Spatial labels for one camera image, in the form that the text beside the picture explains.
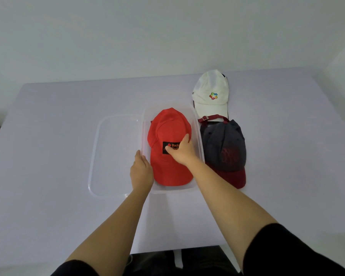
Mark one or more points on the person's left hand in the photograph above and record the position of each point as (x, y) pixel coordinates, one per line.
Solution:
(141, 175)

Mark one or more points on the person's right hand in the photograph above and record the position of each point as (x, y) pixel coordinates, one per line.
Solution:
(184, 155)

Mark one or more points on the person's left fingers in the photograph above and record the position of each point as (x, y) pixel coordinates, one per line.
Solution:
(138, 155)

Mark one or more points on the person's right thumb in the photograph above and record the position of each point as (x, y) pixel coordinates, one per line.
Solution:
(170, 149)

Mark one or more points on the red baseball cap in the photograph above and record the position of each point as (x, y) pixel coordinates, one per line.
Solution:
(168, 126)

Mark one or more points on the clear plastic storage box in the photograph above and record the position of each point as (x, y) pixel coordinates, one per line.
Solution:
(197, 135)

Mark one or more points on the person's left forearm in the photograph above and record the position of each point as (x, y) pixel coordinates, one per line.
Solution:
(115, 229)

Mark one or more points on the person's right forearm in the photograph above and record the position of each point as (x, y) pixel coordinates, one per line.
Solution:
(227, 209)

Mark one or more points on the clear plastic lid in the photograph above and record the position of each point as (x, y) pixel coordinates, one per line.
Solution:
(115, 152)

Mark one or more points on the grey cap with red brim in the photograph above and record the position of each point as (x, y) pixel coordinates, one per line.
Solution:
(224, 143)

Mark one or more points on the white baseball cap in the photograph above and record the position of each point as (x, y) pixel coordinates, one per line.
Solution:
(211, 86)

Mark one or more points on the white table leg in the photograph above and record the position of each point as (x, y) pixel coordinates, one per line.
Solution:
(178, 259)

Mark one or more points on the black trousers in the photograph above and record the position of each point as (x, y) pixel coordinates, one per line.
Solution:
(201, 261)

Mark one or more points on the black left sleeve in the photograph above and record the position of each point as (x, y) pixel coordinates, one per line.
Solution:
(74, 268)

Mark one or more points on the black sleeve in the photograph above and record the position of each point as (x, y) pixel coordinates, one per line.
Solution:
(74, 268)
(281, 252)

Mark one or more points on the black right sleeve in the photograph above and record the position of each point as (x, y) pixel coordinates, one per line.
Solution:
(281, 252)

